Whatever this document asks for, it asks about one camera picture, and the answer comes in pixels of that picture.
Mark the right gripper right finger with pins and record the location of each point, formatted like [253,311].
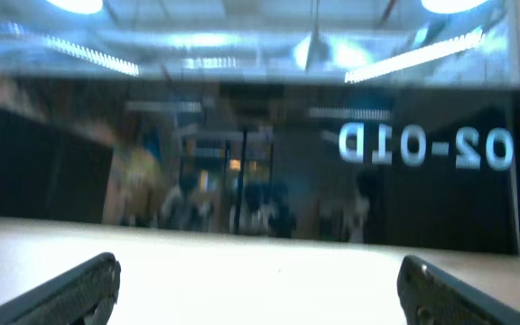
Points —
[428,295]

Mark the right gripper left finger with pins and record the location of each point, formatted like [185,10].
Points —
[86,294]

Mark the glass partition with lettering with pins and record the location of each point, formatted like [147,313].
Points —
[380,122]

